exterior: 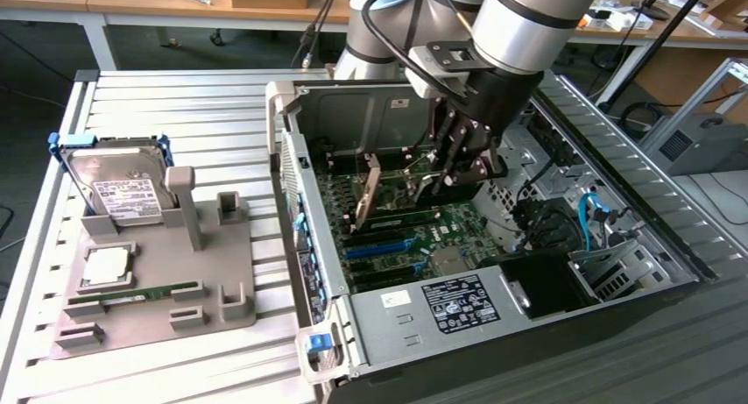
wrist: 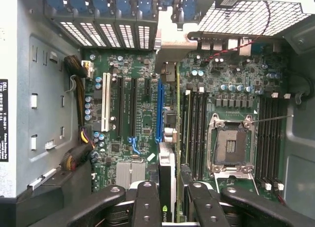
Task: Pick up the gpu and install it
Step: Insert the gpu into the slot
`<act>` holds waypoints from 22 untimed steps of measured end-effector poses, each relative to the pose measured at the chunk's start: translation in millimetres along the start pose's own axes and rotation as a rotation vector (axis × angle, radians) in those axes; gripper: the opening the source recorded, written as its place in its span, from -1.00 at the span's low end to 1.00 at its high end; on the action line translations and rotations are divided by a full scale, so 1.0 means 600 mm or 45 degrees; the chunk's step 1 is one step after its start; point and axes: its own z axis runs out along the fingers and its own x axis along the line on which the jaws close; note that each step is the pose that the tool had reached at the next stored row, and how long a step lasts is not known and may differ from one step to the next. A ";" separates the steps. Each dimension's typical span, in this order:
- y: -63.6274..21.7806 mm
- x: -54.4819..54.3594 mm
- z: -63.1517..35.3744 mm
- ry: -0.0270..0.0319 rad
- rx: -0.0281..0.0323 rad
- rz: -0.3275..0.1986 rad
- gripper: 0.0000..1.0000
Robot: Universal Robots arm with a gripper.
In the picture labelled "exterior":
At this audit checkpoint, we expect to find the metal disk bay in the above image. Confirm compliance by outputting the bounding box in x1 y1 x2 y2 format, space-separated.
569 239 668 301

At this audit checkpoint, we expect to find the grey chipset heatsink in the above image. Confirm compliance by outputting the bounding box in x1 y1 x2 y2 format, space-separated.
430 248 476 273

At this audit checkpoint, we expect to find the grey computer tower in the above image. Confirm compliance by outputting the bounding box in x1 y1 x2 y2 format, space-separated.
638 112 748 177

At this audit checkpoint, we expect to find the grey parts rack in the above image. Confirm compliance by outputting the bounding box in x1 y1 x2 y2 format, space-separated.
52 166 260 361

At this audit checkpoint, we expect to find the orange and white box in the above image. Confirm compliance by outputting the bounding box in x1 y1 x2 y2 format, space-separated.
577 8 612 28

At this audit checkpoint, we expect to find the blue expansion slot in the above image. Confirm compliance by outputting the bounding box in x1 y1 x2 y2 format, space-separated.
342 239 412 259

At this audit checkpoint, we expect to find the blue card retention clip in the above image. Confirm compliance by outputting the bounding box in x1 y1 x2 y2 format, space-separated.
290 210 309 250

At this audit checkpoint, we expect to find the hanging cable with metal plug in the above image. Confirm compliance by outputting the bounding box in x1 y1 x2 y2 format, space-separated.
289 0 341 68

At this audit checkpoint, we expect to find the silver CPU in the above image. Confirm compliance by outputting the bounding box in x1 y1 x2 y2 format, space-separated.
80 247 133 287

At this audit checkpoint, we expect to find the white small box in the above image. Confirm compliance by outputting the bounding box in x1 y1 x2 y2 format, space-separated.
604 11 653 32

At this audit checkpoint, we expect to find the blue disk caddy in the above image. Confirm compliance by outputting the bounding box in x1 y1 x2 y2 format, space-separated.
46 131 172 174

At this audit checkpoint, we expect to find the black ribbed plastic holder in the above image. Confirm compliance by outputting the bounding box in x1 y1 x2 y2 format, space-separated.
513 200 585 252

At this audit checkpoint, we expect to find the green RAM stick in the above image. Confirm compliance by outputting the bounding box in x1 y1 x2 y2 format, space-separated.
68 281 198 307

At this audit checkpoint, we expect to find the installed black RAM stick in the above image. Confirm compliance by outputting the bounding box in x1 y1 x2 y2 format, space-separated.
354 210 440 233

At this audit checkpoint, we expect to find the green motherboard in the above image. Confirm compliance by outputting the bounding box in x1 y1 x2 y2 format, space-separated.
314 152 509 291

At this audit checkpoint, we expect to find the black monitor stand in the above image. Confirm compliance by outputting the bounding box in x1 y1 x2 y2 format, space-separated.
628 0 670 20

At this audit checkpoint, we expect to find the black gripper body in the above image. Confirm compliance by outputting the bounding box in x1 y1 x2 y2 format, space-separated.
454 66 548 136

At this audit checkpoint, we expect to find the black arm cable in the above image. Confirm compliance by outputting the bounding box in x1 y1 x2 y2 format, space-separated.
360 0 469 99

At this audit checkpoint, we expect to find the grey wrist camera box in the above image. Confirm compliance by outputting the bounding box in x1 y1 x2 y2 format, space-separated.
405 42 489 100

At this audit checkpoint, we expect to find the metal drive cage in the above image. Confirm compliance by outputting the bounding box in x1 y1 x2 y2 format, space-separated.
488 110 592 203

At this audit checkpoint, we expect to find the cluttered wooden desk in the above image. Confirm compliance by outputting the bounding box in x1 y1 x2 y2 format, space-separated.
564 0 748 111

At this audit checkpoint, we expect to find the blue wire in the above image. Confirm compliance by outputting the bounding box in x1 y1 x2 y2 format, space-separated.
574 192 612 252

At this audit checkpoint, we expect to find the graphics card with metal bracket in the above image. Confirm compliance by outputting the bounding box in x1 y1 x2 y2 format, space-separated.
352 152 488 236

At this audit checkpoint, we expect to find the open PC case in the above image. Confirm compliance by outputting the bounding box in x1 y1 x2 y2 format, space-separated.
262 77 721 404

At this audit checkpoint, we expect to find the silver hard disk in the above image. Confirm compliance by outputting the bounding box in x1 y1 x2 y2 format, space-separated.
65 145 177 228

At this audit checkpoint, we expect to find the grey power supply unit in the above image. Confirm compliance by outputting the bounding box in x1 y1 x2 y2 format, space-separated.
346 263 530 366

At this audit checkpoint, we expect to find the black expansion slot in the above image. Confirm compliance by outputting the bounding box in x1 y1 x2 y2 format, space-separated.
341 230 405 247

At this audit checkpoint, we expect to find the aluminium profile frame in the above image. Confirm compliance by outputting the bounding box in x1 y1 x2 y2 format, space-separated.
641 55 748 159

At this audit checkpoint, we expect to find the black tripod pole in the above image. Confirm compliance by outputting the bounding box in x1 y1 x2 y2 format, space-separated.
594 0 720 114

